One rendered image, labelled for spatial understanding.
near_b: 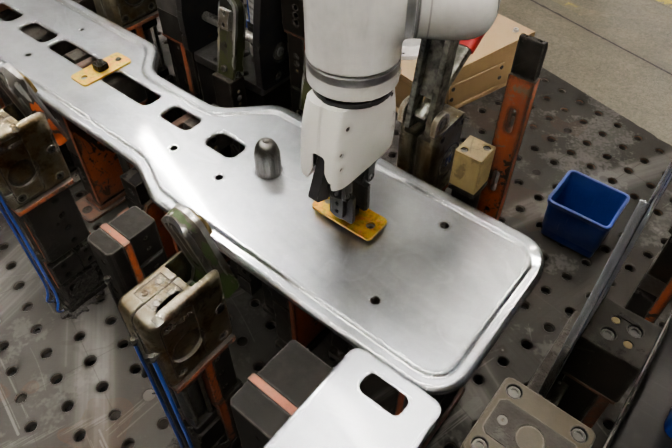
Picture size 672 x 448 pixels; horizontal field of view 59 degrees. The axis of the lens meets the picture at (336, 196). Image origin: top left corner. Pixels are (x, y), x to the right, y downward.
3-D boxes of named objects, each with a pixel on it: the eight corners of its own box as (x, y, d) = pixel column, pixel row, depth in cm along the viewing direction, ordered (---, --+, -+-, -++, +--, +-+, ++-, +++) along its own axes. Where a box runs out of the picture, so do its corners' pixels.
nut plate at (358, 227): (309, 206, 68) (309, 199, 68) (331, 188, 70) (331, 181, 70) (368, 242, 65) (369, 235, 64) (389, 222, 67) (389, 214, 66)
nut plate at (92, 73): (85, 87, 86) (82, 80, 85) (69, 77, 87) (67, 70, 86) (133, 61, 90) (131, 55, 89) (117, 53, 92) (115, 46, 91)
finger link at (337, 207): (333, 164, 63) (333, 208, 67) (313, 181, 61) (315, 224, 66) (357, 178, 61) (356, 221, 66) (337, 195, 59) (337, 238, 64)
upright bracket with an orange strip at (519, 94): (448, 318, 94) (517, 35, 58) (452, 312, 95) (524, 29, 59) (464, 328, 92) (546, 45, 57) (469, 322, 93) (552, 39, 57)
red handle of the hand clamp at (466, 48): (403, 110, 71) (472, 0, 72) (407, 117, 73) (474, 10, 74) (433, 124, 69) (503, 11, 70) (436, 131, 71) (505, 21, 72)
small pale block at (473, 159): (420, 327, 93) (454, 149, 66) (433, 312, 95) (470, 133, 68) (439, 339, 91) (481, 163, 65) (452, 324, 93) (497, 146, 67)
